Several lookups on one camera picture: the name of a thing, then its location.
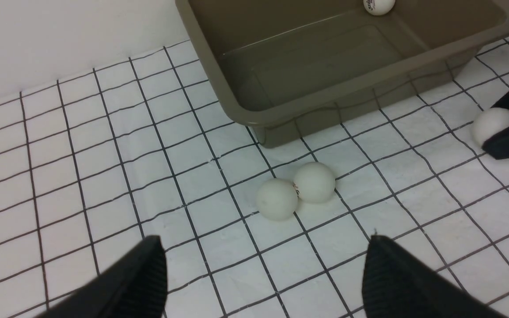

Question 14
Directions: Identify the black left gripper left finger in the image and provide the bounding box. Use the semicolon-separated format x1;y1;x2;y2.
38;235;168;318

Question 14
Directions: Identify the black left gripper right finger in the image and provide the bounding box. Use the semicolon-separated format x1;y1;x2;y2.
361;234;502;318

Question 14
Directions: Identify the white printed ball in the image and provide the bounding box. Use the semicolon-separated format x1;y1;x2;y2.
362;0;396;16

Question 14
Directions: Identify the white grid-pattern tablecloth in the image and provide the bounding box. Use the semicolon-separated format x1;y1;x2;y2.
0;30;509;318

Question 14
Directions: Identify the olive green plastic bin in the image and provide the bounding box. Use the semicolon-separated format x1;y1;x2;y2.
175;0;509;148

